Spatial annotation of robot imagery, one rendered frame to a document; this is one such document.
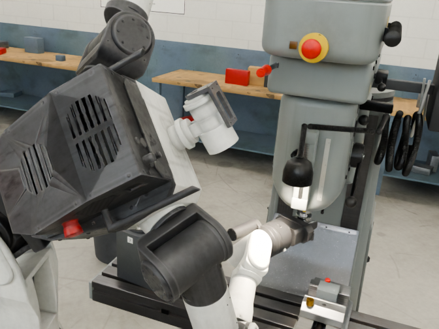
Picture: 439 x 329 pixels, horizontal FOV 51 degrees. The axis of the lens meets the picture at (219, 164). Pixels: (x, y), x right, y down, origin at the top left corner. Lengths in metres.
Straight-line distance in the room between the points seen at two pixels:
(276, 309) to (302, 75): 0.79
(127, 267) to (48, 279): 0.50
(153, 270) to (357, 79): 0.63
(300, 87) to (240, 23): 4.60
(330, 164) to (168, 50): 5.00
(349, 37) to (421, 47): 4.45
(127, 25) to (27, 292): 0.58
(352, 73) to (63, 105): 0.64
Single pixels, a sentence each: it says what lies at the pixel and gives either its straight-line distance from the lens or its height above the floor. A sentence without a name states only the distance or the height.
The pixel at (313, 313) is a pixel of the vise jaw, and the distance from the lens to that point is 1.43.
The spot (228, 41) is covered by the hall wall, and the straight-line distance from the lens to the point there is 5.77.
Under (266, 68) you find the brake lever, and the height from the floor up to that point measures 1.71.
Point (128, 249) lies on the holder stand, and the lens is 1.59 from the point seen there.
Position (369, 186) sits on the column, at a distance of 1.72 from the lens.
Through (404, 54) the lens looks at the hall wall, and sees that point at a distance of 5.46.
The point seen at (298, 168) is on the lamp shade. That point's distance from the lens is 1.09.
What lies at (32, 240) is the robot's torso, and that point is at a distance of 1.00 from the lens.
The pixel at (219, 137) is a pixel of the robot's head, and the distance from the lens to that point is 0.87.
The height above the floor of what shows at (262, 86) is 0.88.
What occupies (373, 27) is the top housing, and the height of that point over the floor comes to 1.81.
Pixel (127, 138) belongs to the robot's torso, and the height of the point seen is 1.64.
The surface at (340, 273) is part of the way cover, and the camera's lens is 1.78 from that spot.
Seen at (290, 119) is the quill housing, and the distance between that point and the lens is 1.20.
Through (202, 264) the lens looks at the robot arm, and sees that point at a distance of 0.83.
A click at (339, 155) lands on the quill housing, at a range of 1.22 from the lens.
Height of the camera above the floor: 1.86
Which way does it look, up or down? 21 degrees down
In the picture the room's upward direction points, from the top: 4 degrees clockwise
